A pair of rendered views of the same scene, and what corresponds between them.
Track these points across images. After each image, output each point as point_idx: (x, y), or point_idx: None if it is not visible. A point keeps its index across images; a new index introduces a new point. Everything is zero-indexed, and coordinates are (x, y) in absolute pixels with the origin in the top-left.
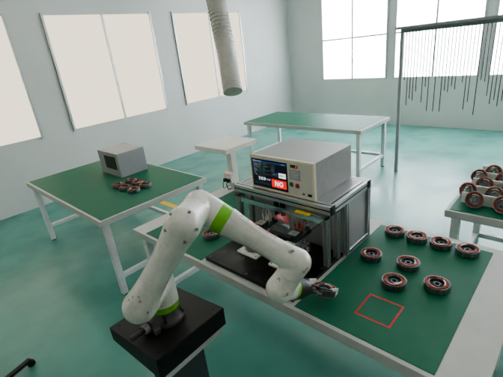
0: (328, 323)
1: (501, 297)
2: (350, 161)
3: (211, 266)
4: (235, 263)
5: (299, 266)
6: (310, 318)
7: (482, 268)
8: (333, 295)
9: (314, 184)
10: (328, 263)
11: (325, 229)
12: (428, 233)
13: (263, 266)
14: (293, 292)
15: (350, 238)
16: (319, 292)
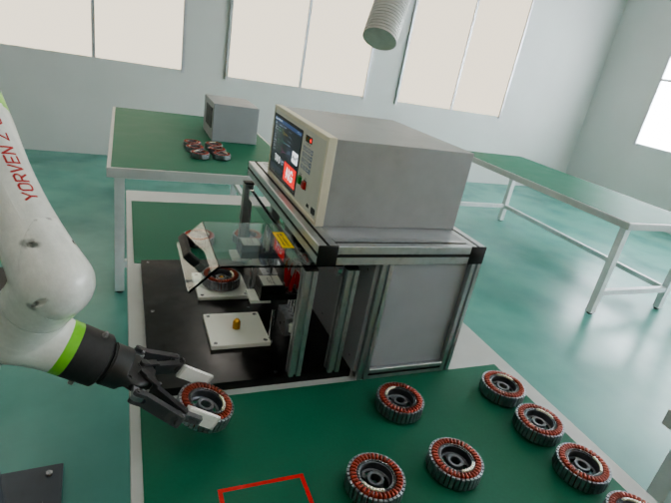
0: (142, 476)
1: None
2: (461, 193)
3: (132, 277)
4: (162, 289)
5: (20, 286)
6: (130, 444)
7: None
8: (176, 420)
9: (323, 187)
10: (290, 368)
11: (301, 290)
12: (579, 431)
13: (192, 315)
14: (20, 350)
15: (382, 349)
16: (132, 394)
